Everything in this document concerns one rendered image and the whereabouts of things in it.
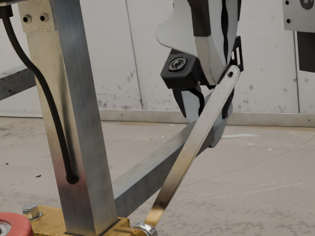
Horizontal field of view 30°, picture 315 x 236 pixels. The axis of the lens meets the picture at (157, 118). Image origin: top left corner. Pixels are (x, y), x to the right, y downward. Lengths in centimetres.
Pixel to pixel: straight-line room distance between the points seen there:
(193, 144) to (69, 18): 16
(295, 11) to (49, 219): 73
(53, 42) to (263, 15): 279
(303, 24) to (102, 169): 71
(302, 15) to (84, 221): 74
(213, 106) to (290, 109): 281
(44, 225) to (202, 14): 25
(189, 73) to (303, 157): 224
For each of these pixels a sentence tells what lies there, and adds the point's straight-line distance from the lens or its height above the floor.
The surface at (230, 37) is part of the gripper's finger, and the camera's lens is 52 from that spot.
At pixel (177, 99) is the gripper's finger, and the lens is 84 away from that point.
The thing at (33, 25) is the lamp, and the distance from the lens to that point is 49.
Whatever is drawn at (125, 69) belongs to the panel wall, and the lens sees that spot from 369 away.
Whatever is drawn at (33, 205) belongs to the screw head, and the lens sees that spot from 60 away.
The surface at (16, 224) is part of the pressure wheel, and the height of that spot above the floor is 91.
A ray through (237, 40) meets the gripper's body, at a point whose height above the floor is 96.
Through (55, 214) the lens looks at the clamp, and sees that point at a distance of 60.
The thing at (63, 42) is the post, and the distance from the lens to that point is 48.
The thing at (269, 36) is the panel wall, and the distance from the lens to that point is 326.
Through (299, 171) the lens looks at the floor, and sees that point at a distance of 279.
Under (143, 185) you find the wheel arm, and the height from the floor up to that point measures 85.
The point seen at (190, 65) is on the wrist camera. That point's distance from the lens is 74.
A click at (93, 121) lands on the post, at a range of 52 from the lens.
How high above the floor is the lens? 112
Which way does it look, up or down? 17 degrees down
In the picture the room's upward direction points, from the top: 8 degrees counter-clockwise
